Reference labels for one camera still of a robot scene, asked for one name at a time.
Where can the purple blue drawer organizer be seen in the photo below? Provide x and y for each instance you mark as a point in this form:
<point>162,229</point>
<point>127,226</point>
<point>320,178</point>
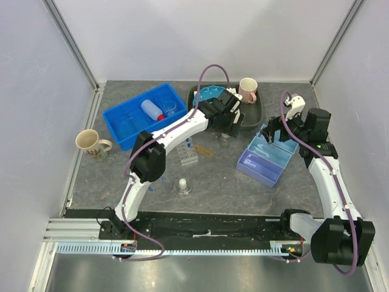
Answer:
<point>265,162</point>

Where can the clear round glass flask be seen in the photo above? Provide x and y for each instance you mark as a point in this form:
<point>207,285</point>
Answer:
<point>183,187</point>

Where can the slotted cable duct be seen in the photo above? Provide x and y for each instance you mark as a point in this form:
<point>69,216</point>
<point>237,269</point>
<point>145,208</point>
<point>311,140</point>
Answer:
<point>271,248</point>

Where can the dark green plastic tray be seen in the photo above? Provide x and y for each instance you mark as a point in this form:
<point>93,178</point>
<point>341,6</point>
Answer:
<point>253,112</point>

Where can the pink ceramic mug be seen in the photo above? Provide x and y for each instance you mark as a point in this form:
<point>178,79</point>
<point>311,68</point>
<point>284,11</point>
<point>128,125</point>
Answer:
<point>247,89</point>

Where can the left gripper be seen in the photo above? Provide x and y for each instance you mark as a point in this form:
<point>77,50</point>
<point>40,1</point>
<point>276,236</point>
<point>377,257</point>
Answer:
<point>233,129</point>

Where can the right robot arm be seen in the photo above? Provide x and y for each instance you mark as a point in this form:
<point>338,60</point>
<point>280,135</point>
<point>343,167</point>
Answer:
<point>343,238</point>

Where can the white plastic wash bottle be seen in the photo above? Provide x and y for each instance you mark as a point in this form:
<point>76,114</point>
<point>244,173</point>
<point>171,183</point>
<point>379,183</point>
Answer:
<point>152,110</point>

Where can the clear glass beaker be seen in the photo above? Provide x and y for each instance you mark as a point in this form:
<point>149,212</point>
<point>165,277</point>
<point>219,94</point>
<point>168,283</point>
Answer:
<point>170,108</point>

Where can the clear glass stoppered bottle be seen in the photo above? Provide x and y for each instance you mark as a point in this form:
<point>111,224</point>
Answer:
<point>225,138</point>

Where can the brown test tube brush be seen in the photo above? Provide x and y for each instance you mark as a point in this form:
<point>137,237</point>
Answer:
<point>203,151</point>

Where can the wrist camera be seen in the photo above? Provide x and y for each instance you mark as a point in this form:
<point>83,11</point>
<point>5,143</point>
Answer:
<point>229,101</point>
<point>295,105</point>

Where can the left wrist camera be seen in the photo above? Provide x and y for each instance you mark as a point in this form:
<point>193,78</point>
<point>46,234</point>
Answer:
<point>229,101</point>

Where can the blue divided plastic bin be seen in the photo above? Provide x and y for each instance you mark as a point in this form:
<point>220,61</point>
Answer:
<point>126,120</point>

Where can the blue polka dot plate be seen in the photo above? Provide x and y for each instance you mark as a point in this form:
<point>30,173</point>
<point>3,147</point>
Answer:
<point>210,92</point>

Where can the clear test tube rack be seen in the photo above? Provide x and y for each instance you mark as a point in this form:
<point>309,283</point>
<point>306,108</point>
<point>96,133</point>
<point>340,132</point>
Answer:
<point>187,155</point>

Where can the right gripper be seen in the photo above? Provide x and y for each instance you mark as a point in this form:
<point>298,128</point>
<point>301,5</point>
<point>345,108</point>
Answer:
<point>273,124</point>

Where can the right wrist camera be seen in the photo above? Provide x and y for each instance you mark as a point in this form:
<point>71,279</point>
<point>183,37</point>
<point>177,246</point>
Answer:
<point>295,105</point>

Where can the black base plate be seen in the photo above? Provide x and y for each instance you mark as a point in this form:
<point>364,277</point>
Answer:
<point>184,230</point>

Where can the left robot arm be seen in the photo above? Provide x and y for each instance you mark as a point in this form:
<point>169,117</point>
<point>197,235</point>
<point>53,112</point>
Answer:
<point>147,162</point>

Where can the beige floral mug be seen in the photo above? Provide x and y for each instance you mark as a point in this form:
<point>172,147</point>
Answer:
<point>90,143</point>

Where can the blue capped test tube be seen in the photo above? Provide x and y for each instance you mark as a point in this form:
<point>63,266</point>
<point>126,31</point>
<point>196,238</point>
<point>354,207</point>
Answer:
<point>188,145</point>

